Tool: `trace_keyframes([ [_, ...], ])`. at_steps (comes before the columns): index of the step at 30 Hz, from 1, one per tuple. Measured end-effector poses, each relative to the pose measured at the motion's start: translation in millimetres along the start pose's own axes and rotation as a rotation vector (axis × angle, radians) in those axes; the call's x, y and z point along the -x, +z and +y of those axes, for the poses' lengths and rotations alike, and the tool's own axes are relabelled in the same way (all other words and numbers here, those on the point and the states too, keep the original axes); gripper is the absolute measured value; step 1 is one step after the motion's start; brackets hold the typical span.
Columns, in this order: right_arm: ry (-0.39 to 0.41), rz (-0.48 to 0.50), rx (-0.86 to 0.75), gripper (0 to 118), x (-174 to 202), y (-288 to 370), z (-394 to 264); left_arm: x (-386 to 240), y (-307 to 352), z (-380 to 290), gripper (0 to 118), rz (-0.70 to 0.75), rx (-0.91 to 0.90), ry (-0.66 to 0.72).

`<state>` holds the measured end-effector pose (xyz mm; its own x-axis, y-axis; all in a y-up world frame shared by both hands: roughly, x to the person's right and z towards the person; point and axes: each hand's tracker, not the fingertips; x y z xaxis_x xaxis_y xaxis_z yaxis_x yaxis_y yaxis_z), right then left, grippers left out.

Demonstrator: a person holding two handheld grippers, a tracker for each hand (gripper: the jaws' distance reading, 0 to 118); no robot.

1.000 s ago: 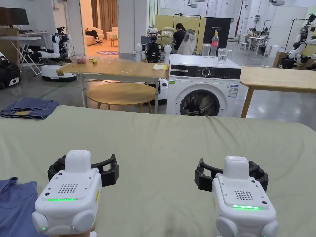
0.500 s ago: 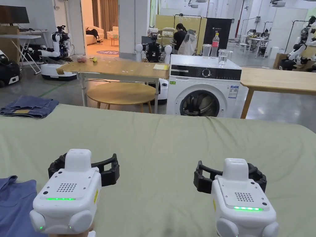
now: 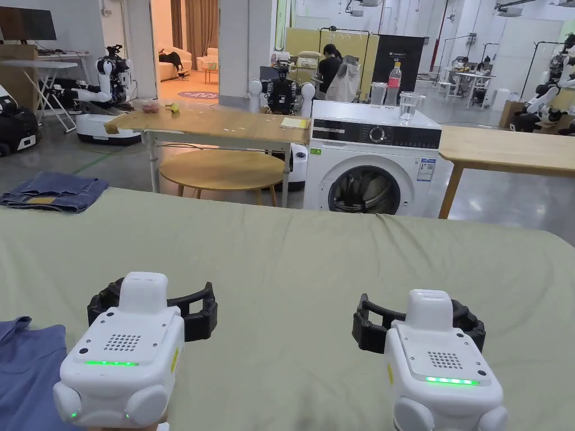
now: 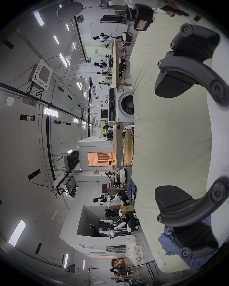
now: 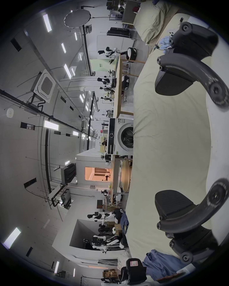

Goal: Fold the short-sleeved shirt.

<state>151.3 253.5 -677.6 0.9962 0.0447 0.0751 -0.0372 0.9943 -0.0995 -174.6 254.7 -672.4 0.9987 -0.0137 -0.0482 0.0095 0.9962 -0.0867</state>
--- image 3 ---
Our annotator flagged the chair with grey garment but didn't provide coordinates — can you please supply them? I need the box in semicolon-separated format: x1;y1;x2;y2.
324;60;364;103

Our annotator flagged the white folding desk with monitor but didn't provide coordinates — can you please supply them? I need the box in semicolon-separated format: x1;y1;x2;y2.
0;6;92;134

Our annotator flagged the black standing banner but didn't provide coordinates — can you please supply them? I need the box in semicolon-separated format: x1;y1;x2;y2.
373;34;426;96

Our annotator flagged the black and white humanoid robot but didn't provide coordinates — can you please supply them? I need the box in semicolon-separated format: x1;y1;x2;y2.
249;62;316;189

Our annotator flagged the round wooden table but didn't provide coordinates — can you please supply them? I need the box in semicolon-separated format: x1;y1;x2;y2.
159;150;285;208

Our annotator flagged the white washing machine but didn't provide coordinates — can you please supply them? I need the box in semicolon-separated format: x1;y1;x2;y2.
303;62;444;219

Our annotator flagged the beige sofa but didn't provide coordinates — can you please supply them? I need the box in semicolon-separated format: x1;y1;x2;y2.
159;47;219;82

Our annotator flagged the bed with pale green sheet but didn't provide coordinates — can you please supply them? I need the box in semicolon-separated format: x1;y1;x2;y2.
0;186;575;431

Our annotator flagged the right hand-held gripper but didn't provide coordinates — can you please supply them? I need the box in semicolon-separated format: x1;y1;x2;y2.
352;288;509;431

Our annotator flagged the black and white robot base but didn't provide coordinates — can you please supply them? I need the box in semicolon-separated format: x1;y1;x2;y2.
0;84;41;159

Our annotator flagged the long wooden table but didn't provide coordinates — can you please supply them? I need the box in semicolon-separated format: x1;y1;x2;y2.
103;102;312;208

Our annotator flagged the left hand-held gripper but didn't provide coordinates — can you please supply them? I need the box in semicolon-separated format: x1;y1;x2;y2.
53;271;219;428

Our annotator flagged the blue shirt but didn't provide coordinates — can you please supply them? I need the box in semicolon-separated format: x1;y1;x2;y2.
0;316;89;431

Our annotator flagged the light wooden table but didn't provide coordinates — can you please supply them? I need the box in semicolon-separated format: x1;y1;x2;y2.
437;125;575;220

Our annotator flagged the folded blue denim garment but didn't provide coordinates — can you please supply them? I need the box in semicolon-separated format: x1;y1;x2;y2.
0;172;111;215

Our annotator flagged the white wheeled robot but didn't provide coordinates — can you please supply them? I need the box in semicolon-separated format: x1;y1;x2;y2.
53;44;145;145

